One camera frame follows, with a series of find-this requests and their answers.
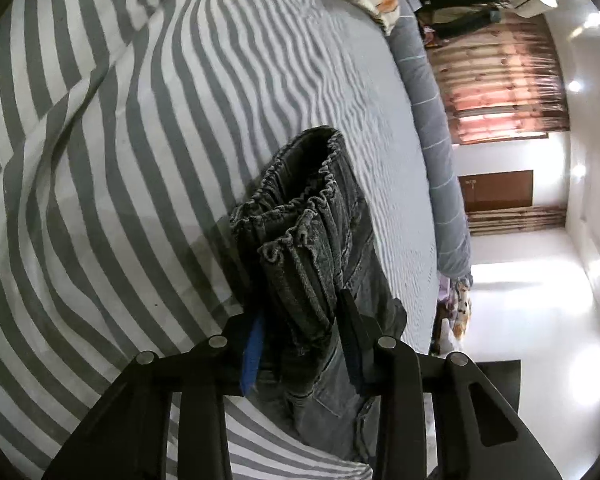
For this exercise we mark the brown wooden door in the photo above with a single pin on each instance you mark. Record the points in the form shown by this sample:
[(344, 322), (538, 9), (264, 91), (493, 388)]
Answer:
[(497, 190)]

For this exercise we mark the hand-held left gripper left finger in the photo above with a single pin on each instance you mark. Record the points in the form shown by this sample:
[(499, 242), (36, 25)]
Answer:
[(252, 360)]

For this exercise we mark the brown patterned narrow curtain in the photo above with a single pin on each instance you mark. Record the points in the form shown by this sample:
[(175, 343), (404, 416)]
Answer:
[(515, 220)]

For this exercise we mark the dark hanging clothes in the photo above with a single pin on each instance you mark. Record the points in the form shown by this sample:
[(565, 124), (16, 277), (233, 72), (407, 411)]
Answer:
[(455, 5)]

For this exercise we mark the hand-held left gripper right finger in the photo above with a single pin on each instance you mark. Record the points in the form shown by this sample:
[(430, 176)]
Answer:
[(352, 345)]

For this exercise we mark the grey bolster pillow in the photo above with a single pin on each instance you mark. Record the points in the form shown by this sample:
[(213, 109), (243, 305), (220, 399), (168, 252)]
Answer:
[(430, 135)]

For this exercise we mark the dark grey denim pants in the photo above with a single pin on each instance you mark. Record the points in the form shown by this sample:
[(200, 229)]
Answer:
[(310, 260)]

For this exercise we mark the brown patterned window curtain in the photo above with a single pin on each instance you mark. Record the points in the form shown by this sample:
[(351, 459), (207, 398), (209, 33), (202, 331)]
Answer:
[(500, 75)]

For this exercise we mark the colourful printed cloth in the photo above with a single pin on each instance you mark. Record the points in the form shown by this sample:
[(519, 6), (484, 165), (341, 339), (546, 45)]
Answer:
[(460, 310)]

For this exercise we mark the grey striped bed sheet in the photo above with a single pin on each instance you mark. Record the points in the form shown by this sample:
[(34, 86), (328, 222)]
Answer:
[(130, 160)]

